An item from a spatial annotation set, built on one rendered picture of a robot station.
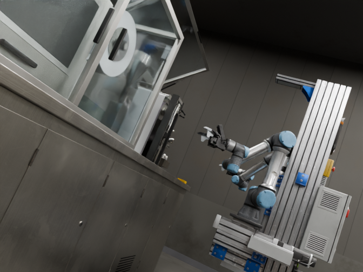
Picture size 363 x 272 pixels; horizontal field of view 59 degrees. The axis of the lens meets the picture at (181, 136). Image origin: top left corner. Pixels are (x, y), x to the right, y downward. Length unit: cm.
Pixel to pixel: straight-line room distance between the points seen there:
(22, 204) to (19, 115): 30
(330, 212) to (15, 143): 201
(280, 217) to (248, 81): 305
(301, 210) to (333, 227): 22
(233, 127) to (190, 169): 90
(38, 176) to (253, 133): 399
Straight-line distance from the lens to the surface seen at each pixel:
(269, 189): 216
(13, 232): 115
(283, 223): 245
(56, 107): 101
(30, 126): 101
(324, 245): 243
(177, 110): 240
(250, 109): 494
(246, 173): 292
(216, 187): 469
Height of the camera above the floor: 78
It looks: 10 degrees up
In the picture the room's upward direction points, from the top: 23 degrees clockwise
